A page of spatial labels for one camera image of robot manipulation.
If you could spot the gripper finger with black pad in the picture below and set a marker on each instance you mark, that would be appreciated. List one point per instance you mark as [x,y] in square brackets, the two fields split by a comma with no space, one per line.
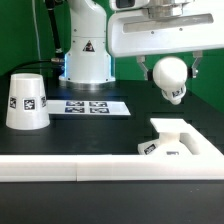
[193,69]
[148,73]

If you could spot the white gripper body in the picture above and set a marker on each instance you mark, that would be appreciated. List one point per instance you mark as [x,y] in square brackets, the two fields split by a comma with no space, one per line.
[149,27]

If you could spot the white lamp bulb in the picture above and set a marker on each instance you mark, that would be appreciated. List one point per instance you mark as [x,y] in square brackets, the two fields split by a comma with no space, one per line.
[170,75]

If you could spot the white lamp base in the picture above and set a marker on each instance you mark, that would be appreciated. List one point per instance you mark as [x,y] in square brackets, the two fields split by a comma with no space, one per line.
[169,141]

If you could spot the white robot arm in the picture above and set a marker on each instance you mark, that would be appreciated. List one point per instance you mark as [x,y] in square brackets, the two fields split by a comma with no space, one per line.
[88,63]

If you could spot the white lamp shade cone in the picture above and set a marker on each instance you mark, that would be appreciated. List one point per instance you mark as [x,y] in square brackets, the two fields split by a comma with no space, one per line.
[27,102]

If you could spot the white marker sheet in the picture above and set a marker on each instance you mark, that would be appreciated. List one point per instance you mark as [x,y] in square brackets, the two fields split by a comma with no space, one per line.
[109,108]

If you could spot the white L-shaped fence wall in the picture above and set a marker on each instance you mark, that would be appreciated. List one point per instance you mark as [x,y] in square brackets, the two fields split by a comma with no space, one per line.
[205,163]

